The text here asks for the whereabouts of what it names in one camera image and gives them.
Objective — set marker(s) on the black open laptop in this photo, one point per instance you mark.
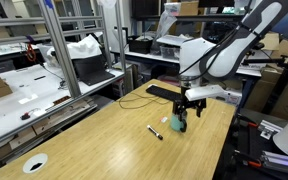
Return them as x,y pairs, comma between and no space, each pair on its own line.
90,70

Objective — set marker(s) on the aluminium extrusion shelf rack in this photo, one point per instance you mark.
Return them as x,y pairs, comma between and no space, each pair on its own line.
59,43

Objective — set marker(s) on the cardboard box with red mark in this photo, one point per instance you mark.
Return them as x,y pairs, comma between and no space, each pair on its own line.
270,40

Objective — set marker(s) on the white foam wrap sheet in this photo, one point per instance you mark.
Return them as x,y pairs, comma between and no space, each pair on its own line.
82,48

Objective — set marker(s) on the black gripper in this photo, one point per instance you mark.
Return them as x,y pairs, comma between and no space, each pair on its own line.
183,104

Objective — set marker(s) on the clear plastic bag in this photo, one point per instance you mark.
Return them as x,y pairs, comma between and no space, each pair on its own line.
164,25

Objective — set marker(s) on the white box with dark print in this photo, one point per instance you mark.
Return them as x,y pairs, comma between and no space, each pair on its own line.
232,97

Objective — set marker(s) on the small brown cardboard carton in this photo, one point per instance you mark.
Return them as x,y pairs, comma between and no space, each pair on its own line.
189,7

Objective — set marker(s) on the small pink white tag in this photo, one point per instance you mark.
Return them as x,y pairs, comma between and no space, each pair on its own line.
164,119

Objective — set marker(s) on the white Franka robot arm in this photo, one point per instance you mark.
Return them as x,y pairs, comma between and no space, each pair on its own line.
197,55

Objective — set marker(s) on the orange black clamp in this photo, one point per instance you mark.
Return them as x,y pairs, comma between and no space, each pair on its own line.
249,122
250,161

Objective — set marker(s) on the silver aluminium extrusion bar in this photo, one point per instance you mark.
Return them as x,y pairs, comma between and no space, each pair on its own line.
280,161

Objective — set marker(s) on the brown perforated strip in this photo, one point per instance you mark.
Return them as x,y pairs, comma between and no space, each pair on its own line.
61,99

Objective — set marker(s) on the black computer keyboard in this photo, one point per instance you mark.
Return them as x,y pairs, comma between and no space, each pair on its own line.
160,91

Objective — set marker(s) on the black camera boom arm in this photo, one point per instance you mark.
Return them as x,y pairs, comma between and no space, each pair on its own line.
267,61

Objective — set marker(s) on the white workbench with blue legs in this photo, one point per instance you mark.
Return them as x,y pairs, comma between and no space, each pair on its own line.
150,57

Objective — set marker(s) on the white wrist camera block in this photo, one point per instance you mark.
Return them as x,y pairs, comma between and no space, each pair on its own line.
204,92

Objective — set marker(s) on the black stereo camera bar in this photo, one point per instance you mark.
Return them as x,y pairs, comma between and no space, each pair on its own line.
260,46

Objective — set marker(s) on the white flat tray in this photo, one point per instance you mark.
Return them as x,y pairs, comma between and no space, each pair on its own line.
170,40

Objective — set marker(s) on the white paper label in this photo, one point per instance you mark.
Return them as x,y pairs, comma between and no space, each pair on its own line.
28,99

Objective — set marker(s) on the stacked brown cardboard boxes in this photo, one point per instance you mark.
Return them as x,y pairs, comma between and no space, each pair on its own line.
287,96

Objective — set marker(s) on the black slanted tripod pole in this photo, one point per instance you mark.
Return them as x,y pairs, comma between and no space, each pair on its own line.
282,80

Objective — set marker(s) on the white round table grommet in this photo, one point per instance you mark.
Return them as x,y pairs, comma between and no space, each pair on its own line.
28,161

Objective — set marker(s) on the silver aluminium bracket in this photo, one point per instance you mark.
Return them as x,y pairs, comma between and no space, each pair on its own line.
269,129

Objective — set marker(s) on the black plastic bin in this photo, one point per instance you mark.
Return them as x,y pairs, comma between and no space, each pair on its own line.
139,45

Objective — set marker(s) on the clear plastic container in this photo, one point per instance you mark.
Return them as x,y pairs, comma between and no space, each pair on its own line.
169,52

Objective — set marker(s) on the black white-capped marker pen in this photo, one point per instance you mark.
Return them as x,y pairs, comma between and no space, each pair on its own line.
154,132

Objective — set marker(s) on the small black red clip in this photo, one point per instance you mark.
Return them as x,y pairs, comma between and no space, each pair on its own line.
24,116

